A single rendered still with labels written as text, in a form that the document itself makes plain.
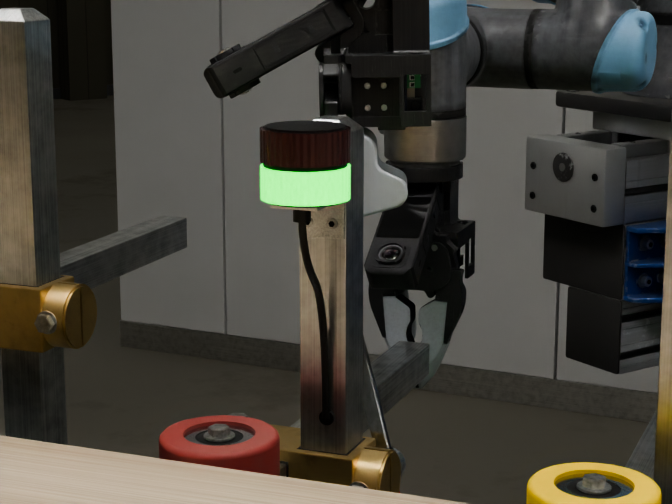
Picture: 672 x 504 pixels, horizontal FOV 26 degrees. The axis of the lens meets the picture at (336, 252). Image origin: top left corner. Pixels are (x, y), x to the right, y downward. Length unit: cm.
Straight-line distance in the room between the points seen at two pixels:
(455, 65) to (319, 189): 39
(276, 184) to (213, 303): 333
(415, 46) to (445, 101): 24
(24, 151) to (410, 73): 29
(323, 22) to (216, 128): 311
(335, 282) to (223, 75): 18
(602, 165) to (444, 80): 41
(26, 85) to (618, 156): 79
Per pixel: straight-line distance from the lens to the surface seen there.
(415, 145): 130
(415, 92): 109
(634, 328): 174
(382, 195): 108
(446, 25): 129
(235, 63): 106
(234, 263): 421
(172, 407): 390
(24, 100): 110
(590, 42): 135
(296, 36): 106
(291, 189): 94
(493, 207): 384
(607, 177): 167
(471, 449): 359
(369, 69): 105
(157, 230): 137
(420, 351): 133
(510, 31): 137
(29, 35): 110
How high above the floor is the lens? 123
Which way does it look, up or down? 12 degrees down
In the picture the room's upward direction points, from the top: straight up
